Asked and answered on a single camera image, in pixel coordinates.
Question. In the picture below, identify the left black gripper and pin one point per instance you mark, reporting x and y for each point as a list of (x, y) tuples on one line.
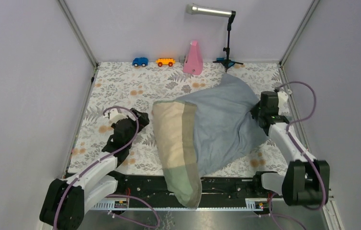
[(142, 119)]

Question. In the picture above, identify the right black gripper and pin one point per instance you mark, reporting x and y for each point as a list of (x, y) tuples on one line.
[(253, 112)]

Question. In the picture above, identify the blue pillowcase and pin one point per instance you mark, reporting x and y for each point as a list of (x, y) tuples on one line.
[(224, 129)]

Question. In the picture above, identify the white pillow with yellow edge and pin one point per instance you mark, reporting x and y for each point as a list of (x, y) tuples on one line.
[(173, 128)]

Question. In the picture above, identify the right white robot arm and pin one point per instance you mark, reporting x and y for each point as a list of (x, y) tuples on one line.
[(307, 179)]

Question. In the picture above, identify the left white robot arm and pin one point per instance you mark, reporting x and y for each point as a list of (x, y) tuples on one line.
[(68, 200)]

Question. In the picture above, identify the floral table cloth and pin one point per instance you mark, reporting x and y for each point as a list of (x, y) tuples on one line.
[(120, 83)]

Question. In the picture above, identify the blue toy car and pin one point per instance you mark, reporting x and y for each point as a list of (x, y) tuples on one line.
[(140, 61)]

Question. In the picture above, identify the orange toy car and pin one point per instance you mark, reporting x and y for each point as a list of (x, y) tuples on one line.
[(165, 61)]

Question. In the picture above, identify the black microphone stand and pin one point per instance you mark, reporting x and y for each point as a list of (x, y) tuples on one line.
[(227, 62)]

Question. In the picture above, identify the pink metronome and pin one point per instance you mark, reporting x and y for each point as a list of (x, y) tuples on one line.
[(193, 63)]

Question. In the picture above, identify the silver microphone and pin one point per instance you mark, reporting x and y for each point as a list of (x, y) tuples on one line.
[(194, 9)]

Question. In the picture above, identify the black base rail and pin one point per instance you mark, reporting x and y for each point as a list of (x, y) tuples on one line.
[(218, 192)]

